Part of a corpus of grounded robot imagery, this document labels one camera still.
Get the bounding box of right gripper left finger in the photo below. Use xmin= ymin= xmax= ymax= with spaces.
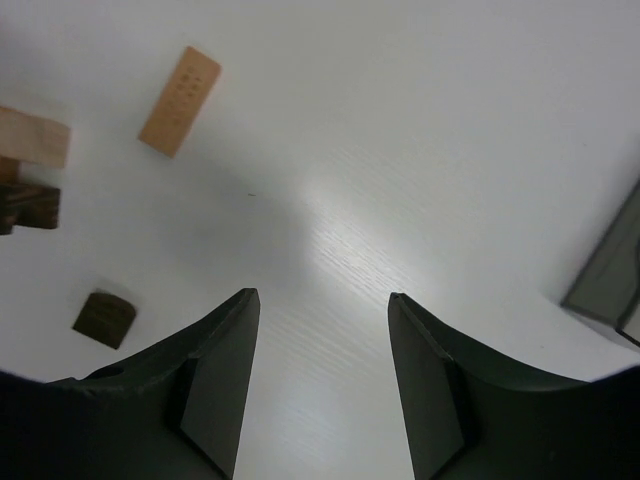
xmin=1 ymin=288 xmax=260 ymax=479

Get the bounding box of dark wood small cube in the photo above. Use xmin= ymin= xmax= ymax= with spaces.
xmin=72 ymin=291 xmax=137 ymax=350

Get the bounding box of light wood plank block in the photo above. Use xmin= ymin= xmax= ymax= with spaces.
xmin=138 ymin=46 xmax=222 ymax=158

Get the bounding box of light wood long block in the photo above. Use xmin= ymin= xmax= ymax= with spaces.
xmin=1 ymin=107 xmax=71 ymax=169

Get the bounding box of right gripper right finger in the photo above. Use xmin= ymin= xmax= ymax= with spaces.
xmin=388 ymin=293 xmax=639 ymax=479

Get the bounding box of dark wood tall block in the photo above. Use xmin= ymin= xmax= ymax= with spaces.
xmin=1 ymin=183 xmax=61 ymax=235

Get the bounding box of grey transparent plastic tray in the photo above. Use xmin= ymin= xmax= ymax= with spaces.
xmin=560 ymin=185 xmax=639 ymax=345

